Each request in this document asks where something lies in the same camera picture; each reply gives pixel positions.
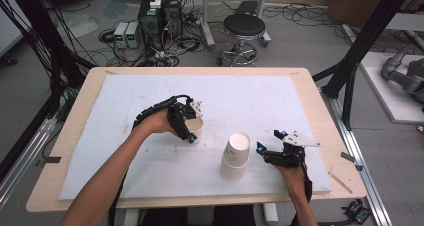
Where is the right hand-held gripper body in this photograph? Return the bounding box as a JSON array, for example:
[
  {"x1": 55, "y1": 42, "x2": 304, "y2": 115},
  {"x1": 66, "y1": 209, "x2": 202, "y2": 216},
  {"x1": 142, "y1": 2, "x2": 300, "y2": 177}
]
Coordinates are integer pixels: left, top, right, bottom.
[{"x1": 264, "y1": 129, "x2": 322, "y2": 169}]

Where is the clear plastic sheet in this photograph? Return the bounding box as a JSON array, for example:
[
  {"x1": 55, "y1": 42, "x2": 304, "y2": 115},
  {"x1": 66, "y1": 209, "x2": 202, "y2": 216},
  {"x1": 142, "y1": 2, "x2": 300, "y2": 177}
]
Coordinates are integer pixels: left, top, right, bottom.
[{"x1": 62, "y1": 14, "x2": 100, "y2": 39}]

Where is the light wooden table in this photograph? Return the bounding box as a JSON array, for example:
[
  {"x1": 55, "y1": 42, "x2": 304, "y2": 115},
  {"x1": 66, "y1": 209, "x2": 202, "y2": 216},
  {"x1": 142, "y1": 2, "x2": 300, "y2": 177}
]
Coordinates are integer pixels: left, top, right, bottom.
[{"x1": 25, "y1": 66, "x2": 368, "y2": 214}]

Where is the cardboard box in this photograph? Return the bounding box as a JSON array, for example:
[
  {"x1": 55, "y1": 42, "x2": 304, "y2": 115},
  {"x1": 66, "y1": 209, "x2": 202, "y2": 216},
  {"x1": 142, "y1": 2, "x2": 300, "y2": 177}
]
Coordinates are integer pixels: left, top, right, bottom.
[{"x1": 327, "y1": 0, "x2": 390, "y2": 28}]

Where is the grey power supply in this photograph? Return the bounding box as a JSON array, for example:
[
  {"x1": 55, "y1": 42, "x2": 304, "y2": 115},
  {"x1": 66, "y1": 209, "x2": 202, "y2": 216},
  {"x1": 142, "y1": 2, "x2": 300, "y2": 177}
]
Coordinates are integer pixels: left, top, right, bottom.
[
  {"x1": 113, "y1": 21, "x2": 130, "y2": 49},
  {"x1": 125, "y1": 21, "x2": 142, "y2": 50}
]

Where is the person's left leg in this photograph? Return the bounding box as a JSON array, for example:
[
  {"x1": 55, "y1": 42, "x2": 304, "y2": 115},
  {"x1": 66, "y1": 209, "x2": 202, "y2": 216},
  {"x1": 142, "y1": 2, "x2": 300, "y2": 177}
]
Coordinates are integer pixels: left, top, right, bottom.
[{"x1": 136, "y1": 206, "x2": 190, "y2": 226}]

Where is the black computer tower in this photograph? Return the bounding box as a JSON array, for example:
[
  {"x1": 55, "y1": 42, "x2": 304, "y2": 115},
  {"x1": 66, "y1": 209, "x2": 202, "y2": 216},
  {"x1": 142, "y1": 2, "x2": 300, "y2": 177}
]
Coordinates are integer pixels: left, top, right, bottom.
[
  {"x1": 138, "y1": 0, "x2": 165, "y2": 51},
  {"x1": 162, "y1": 0, "x2": 184, "y2": 38}
]

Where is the white table leg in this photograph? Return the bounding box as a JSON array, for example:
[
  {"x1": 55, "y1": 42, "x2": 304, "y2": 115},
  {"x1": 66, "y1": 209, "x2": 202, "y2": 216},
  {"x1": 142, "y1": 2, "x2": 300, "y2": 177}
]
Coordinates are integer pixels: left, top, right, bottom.
[
  {"x1": 122, "y1": 208, "x2": 141, "y2": 226},
  {"x1": 262, "y1": 203, "x2": 280, "y2": 225}
]

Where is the black frame post with cables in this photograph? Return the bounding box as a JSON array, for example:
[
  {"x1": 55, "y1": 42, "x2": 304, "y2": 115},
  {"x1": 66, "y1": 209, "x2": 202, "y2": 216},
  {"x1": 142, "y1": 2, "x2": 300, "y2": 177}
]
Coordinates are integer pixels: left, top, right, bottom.
[{"x1": 0, "y1": 0, "x2": 91, "y2": 120}]

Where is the small circuit board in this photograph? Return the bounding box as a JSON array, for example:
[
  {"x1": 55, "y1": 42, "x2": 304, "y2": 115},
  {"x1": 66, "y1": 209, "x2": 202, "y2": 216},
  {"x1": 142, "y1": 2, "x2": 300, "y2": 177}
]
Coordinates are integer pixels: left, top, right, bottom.
[{"x1": 342, "y1": 199, "x2": 372, "y2": 225}]

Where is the white wall panel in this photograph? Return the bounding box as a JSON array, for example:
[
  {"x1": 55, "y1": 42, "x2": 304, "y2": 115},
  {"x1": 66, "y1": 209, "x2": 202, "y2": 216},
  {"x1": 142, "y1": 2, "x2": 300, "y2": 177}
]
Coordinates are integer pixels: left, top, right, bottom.
[{"x1": 0, "y1": 0, "x2": 32, "y2": 58}]

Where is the white foam mat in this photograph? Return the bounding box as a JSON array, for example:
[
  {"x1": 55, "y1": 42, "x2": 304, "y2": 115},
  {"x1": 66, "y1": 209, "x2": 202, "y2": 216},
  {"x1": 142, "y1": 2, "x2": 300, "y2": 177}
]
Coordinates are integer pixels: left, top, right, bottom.
[{"x1": 58, "y1": 74, "x2": 333, "y2": 201}]

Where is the stack of white paper cups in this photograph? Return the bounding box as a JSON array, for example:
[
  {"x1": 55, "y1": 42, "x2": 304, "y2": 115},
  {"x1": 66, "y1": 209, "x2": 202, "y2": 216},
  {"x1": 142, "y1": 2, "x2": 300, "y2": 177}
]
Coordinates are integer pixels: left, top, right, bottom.
[{"x1": 219, "y1": 131, "x2": 252, "y2": 183}]

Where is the person's leg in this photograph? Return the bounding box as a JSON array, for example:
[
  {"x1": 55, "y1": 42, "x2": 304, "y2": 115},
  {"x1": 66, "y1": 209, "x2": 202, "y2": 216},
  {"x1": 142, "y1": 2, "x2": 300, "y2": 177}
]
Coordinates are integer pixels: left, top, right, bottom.
[
  {"x1": 136, "y1": 206, "x2": 190, "y2": 226},
  {"x1": 213, "y1": 205, "x2": 258, "y2": 226}
]

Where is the person's right hand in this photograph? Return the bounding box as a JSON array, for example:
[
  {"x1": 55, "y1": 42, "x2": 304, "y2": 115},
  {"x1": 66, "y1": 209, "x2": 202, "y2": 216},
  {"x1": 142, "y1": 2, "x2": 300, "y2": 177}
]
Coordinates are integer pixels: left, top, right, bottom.
[{"x1": 271, "y1": 162, "x2": 310, "y2": 204}]

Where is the thin wooden stick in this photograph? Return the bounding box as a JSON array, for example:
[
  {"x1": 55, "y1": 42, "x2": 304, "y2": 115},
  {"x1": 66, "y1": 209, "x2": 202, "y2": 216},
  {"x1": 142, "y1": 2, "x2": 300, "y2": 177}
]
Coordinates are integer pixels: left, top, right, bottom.
[{"x1": 327, "y1": 171, "x2": 354, "y2": 195}]

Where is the teal paper sheet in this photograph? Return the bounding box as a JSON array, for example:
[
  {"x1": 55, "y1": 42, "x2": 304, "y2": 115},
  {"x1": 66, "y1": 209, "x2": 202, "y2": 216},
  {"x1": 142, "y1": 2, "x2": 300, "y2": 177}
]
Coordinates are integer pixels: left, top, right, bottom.
[{"x1": 102, "y1": 0, "x2": 130, "y2": 20}]

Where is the white platform board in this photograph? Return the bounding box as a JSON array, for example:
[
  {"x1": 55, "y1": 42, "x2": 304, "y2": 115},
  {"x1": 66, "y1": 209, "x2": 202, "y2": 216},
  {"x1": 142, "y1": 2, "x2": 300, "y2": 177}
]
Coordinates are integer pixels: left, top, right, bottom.
[{"x1": 359, "y1": 51, "x2": 424, "y2": 125}]

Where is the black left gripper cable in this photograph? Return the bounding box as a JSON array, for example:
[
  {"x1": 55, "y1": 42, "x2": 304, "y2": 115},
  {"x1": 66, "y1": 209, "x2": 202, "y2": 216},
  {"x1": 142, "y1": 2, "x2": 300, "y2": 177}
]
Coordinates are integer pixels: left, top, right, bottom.
[{"x1": 108, "y1": 94, "x2": 195, "y2": 226}]

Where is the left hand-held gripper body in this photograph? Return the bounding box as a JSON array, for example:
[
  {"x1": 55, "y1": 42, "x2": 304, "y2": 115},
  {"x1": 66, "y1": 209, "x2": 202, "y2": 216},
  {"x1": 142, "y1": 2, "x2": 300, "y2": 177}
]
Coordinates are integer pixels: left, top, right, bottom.
[{"x1": 167, "y1": 99, "x2": 204, "y2": 128}]

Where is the person's right leg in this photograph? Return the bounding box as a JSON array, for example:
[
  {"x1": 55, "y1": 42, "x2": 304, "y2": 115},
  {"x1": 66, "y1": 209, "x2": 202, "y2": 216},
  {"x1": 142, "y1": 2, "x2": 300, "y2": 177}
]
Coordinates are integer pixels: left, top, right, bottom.
[{"x1": 213, "y1": 205, "x2": 258, "y2": 226}]

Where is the grey metal stand leg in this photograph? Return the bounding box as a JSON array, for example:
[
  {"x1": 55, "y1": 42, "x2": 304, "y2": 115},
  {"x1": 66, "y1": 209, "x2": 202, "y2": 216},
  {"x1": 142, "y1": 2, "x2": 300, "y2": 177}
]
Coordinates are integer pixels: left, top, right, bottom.
[
  {"x1": 255, "y1": 0, "x2": 273, "y2": 48},
  {"x1": 199, "y1": 0, "x2": 217, "y2": 51}
]

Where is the tangle of floor cables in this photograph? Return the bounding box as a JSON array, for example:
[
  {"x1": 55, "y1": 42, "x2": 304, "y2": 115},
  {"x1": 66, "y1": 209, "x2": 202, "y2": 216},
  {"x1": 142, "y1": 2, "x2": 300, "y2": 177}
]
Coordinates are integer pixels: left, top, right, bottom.
[{"x1": 89, "y1": 0, "x2": 361, "y2": 68}]

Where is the person's left hand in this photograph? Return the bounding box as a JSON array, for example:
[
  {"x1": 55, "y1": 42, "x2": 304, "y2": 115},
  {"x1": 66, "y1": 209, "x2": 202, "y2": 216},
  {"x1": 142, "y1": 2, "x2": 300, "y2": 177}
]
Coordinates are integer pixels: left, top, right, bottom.
[{"x1": 132, "y1": 107, "x2": 179, "y2": 136}]

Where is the white paper cup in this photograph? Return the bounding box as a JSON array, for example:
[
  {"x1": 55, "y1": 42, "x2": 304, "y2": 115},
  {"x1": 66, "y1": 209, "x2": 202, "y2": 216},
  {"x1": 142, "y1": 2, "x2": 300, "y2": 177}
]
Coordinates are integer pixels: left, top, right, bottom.
[{"x1": 184, "y1": 115, "x2": 205, "y2": 145}]

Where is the black round stool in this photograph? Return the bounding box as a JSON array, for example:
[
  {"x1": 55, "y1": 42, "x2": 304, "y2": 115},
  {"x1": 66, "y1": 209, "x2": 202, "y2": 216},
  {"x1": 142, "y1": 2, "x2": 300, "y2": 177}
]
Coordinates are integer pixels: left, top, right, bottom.
[{"x1": 217, "y1": 13, "x2": 268, "y2": 68}]

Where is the aluminium rail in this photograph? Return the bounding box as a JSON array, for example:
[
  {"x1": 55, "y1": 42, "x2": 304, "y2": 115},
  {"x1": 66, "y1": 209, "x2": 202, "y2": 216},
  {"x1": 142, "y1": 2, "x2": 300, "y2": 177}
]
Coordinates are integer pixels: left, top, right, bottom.
[
  {"x1": 0, "y1": 117, "x2": 58, "y2": 209},
  {"x1": 320, "y1": 90, "x2": 394, "y2": 226}
]

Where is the black flat pad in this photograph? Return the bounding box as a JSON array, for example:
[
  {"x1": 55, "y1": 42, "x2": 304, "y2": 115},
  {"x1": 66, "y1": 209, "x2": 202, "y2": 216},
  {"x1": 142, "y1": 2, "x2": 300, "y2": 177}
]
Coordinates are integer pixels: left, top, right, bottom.
[{"x1": 234, "y1": 0, "x2": 260, "y2": 18}]

